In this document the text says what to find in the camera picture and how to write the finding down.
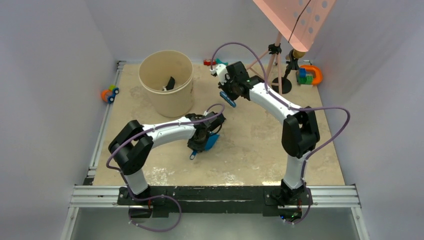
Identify blue dustpan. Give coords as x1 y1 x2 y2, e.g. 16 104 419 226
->
187 133 220 160

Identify blue hand brush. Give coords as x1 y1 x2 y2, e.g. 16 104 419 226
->
219 91 237 108

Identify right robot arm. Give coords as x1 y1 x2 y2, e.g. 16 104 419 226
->
210 61 320 204

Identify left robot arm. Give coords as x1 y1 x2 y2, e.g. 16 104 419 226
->
108 111 226 205

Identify red toy block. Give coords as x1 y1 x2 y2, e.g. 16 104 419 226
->
203 59 214 66

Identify black microphone stand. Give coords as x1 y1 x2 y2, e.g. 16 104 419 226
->
271 49 306 94

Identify long black paper strip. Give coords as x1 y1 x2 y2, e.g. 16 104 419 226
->
162 76 176 91

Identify green blue toy blocks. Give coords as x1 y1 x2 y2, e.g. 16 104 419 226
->
296 68 314 85

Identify beige plastic bucket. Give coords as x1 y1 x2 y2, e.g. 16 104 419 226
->
138 50 194 118

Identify pink music stand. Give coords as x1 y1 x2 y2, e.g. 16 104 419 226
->
254 0 337 77

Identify orange wheeled toy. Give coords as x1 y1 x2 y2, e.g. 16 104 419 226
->
100 84 120 104

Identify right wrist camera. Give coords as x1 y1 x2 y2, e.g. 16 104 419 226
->
210 64 228 85

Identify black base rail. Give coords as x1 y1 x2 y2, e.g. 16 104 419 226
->
117 185 313 221

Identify orange ring toy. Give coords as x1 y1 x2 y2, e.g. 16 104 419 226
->
300 64 324 86

